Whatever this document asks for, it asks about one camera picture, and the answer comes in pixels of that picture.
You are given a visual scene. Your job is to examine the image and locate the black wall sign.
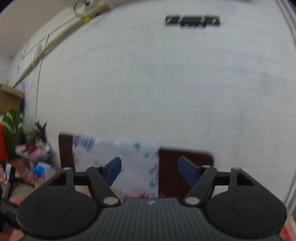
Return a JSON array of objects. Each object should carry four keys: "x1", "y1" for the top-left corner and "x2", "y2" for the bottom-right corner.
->
[{"x1": 165, "y1": 15, "x2": 221, "y2": 28}]

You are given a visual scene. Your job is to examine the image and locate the plaid bed blanket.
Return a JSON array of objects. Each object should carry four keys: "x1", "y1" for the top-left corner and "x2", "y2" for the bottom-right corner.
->
[{"x1": 1, "y1": 184, "x2": 295, "y2": 240}]

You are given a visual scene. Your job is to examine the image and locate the green leafy plant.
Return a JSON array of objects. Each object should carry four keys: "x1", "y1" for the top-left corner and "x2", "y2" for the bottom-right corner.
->
[{"x1": 2, "y1": 110, "x2": 24, "y2": 159}]

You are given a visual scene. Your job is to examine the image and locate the cluttered colourful bags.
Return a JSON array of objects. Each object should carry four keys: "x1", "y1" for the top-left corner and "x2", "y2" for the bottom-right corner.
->
[{"x1": 7, "y1": 122, "x2": 58, "y2": 186}]

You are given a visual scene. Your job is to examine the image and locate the floral white pillow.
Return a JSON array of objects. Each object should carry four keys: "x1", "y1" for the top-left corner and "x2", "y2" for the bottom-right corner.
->
[{"x1": 73, "y1": 135, "x2": 160, "y2": 198}]

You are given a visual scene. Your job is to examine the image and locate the wooden shelf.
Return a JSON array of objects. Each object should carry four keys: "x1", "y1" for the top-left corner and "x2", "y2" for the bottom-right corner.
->
[{"x1": 0, "y1": 84, "x2": 23, "y2": 114}]

